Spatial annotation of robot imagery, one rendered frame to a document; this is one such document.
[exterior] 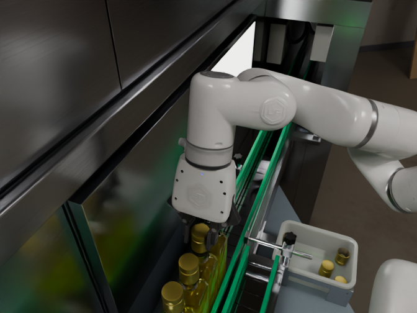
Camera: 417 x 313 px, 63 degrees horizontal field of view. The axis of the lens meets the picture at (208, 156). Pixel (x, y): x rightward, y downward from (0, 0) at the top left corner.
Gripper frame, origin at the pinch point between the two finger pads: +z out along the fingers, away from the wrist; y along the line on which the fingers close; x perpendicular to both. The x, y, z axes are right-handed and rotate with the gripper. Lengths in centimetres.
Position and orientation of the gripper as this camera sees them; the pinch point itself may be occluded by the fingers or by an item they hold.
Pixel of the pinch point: (200, 233)
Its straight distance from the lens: 62.9
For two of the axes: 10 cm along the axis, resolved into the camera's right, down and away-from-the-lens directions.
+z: -0.9, 9.0, 4.2
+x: 3.6, -3.7, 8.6
